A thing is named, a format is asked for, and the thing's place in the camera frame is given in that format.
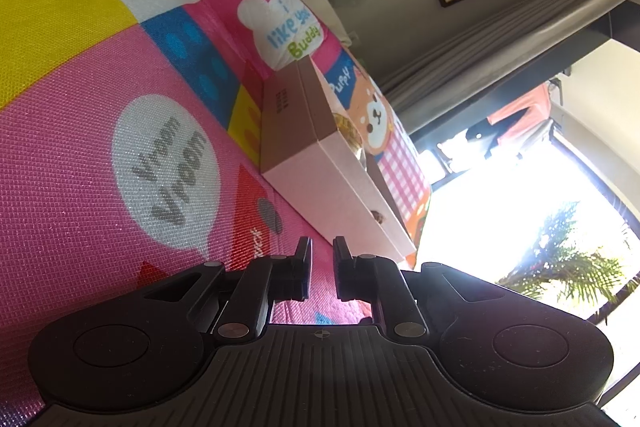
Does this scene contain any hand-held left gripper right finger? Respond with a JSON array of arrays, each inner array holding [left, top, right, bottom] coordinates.
[[332, 236, 501, 341]]

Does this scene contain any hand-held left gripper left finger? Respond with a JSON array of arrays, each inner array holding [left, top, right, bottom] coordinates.
[[137, 236, 314, 343]]

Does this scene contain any pink cardboard box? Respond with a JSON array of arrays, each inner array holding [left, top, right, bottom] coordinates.
[[260, 57, 419, 261]]

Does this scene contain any large bun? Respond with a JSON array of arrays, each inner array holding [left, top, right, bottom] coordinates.
[[332, 111, 366, 156]]

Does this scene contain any green palm plant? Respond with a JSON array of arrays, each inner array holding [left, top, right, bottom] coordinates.
[[495, 202, 640, 309]]

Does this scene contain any red hanging garment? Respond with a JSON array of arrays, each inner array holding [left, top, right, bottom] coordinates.
[[486, 83, 554, 128]]

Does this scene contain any colourful printed play mat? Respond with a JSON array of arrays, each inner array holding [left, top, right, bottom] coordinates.
[[0, 0, 434, 427]]

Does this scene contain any beige curtain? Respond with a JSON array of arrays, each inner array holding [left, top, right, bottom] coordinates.
[[377, 0, 632, 134]]

